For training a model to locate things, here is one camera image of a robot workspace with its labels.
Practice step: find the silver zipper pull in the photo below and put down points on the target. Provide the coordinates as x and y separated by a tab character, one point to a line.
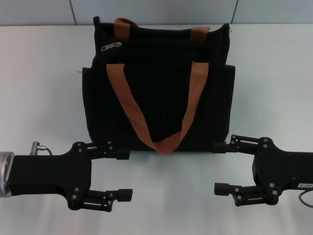
111	46

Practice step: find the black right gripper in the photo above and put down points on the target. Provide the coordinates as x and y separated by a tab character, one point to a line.
283	169

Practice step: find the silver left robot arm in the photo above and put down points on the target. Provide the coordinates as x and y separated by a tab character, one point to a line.
5	173

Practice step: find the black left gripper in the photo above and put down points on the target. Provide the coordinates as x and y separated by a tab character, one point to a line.
49	173

